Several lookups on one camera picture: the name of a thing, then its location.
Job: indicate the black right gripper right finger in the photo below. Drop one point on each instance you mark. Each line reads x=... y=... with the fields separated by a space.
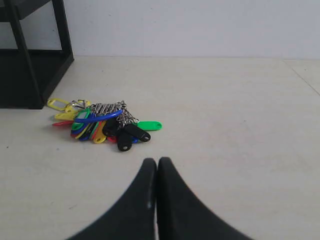
x=181 y=215

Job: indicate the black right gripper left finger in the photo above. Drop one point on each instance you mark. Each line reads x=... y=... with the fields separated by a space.
x=132 y=217

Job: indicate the colourful key tag bunch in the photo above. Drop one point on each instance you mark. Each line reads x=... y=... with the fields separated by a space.
x=102 y=122

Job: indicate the black metal shelf rack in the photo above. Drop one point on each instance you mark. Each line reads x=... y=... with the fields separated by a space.
x=28 y=77

